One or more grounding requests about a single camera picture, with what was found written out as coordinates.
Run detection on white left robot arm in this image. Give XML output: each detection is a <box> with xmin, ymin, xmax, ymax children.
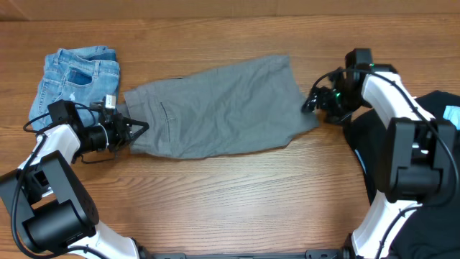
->
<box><xmin>1</xmin><ymin>96</ymin><xmax>151</xmax><ymax>258</ymax></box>

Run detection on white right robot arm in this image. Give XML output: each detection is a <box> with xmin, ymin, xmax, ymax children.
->
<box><xmin>301</xmin><ymin>48</ymin><xmax>459</xmax><ymax>258</ymax></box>

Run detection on grey cotton shorts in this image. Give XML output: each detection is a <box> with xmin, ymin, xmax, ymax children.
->
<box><xmin>118</xmin><ymin>55</ymin><xmax>319</xmax><ymax>159</ymax></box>

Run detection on folded blue denim shorts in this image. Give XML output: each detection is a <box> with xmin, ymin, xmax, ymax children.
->
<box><xmin>29</xmin><ymin>46</ymin><xmax>120</xmax><ymax>131</ymax></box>

